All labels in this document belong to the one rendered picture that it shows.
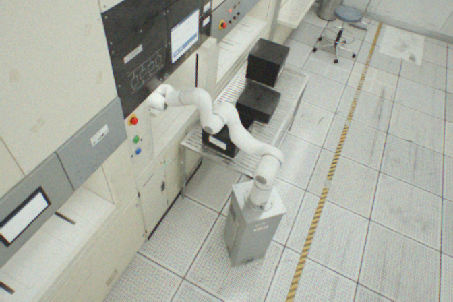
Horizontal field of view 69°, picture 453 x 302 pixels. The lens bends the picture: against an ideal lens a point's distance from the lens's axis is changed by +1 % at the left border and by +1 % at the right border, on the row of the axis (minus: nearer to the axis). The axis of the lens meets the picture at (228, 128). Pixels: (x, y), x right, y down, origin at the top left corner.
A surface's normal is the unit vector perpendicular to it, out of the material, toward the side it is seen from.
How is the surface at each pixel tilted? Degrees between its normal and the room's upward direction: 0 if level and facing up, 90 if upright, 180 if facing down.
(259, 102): 0
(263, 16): 90
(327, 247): 0
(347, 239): 0
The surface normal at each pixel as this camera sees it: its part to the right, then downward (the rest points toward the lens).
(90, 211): 0.10, -0.67
